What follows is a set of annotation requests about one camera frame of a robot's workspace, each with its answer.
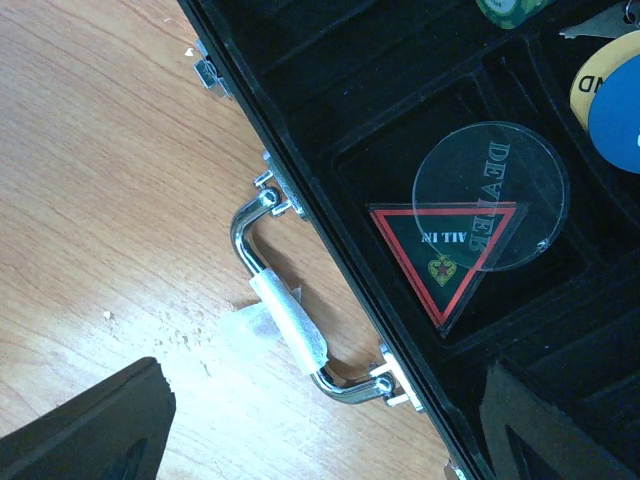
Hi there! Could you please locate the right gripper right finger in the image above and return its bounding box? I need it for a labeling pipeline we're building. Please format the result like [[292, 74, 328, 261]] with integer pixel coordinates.
[[480, 363, 639, 479]]

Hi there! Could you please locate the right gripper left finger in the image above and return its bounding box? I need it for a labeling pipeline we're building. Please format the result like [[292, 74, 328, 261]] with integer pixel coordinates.
[[1, 357, 176, 479]]

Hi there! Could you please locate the triangular all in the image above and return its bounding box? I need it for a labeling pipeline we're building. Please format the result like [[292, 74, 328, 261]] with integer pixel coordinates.
[[368, 202, 528, 337]]

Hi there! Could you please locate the clear round dealer button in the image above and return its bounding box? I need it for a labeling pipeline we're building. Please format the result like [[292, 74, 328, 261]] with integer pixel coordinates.
[[412, 121, 569, 271]]

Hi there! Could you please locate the blue round blind button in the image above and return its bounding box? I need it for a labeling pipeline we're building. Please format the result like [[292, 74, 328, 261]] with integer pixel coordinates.
[[588, 56, 640, 174]]

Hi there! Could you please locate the green tall chip stack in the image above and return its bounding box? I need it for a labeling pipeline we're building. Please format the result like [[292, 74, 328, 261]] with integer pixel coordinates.
[[476, 0, 555, 30]]

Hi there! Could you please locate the black poker set case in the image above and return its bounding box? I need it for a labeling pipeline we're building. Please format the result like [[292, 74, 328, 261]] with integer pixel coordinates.
[[181, 1, 639, 479]]

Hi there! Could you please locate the small metal case key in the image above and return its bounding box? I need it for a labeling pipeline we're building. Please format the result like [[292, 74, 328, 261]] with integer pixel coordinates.
[[559, 0, 639, 40]]

